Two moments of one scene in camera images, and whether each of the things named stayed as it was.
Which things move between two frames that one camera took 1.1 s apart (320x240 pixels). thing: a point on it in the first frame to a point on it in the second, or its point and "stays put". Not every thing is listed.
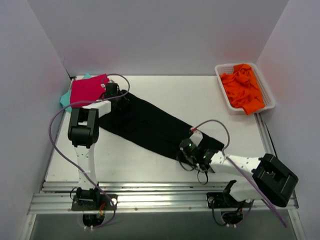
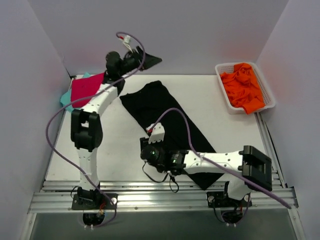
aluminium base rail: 56,197 stays put
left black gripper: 122,97 to 139,58
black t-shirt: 148,126 to 153,105
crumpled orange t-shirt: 242,89 stays put
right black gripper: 182,155 to 144,142
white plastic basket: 268,100 stays put
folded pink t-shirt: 86,89 stays put
